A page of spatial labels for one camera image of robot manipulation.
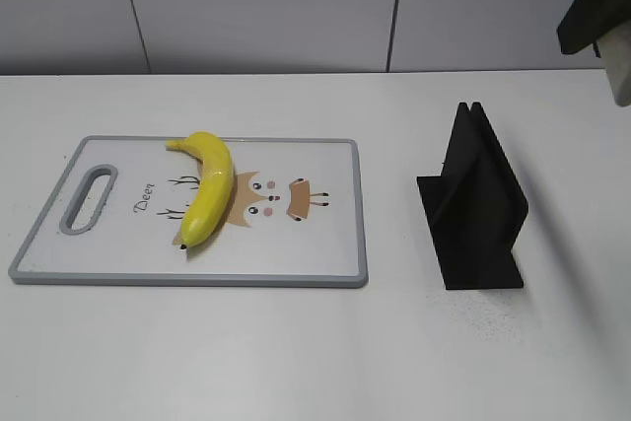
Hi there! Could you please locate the yellow plastic banana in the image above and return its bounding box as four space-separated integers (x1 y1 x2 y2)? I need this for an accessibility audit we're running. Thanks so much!
166 131 235 249

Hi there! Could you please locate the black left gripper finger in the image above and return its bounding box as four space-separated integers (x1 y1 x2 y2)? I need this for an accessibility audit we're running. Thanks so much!
557 0 630 54

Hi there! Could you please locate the black knife stand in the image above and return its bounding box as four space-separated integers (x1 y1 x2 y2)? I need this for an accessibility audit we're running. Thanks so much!
416 102 528 290

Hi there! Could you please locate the white deer cutting board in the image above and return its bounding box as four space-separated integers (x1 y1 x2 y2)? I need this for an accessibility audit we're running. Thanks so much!
9 136 368 288

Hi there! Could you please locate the white handled kitchen knife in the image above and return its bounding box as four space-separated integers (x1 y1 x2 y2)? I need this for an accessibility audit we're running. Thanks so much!
584 20 630 106

